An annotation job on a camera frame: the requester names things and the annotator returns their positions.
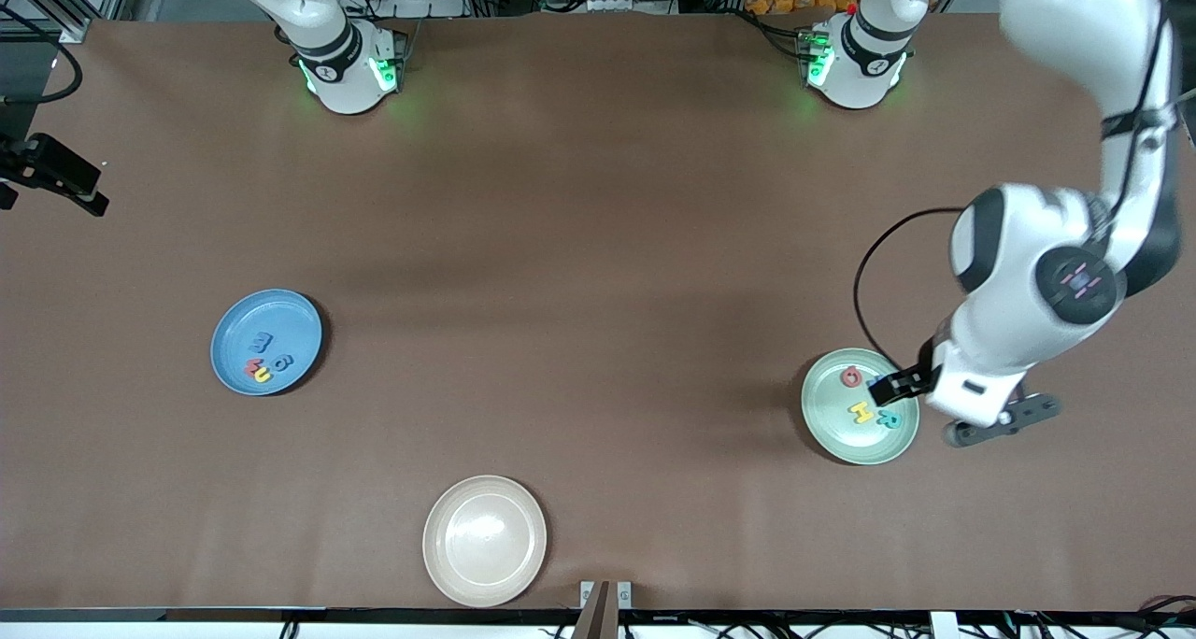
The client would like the pale green plate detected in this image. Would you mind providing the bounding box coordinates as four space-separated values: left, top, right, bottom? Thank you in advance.
801 348 921 466

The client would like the blue plate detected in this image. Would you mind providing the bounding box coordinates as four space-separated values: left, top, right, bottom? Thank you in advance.
209 289 324 397

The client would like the pale beige plate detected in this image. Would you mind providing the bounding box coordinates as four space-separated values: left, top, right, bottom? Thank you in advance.
422 475 548 608

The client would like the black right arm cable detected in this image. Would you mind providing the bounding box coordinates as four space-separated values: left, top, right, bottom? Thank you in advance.
0 7 84 107

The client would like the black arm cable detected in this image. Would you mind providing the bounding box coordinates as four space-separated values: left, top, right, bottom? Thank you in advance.
0 7 84 107
852 206 965 371

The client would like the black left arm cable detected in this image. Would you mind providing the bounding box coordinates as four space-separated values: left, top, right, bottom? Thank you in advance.
852 206 965 371

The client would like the aluminium frame profile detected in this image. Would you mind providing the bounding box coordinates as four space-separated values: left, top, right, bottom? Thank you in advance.
0 0 94 44

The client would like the metal table edge bracket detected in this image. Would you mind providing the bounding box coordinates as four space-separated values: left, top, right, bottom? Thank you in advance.
572 580 634 639

